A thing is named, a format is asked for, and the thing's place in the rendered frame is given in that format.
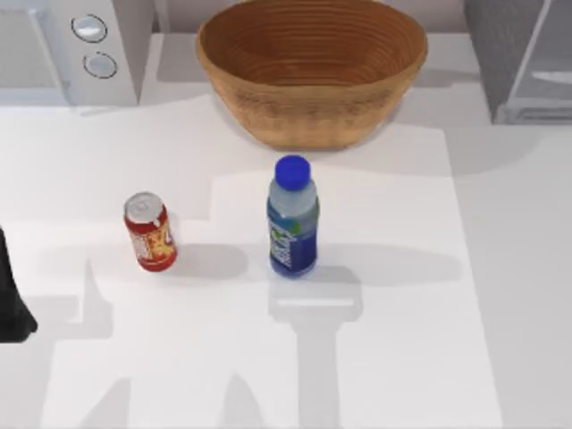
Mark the blue bottle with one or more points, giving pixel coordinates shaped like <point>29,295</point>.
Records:
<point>292,228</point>

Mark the pale microwave oven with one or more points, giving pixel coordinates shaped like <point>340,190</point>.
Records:
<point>120,53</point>

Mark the small microwave knob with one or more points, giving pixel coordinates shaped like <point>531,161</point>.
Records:
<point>100,64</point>

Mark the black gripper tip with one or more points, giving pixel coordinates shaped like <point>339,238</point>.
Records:
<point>10,304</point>

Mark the large microwave knob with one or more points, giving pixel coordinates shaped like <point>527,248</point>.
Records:
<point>89,27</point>

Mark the brown woven basket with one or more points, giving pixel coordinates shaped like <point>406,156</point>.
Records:
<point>313,85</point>

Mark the red and yellow can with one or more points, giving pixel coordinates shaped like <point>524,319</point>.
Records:
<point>151,237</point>

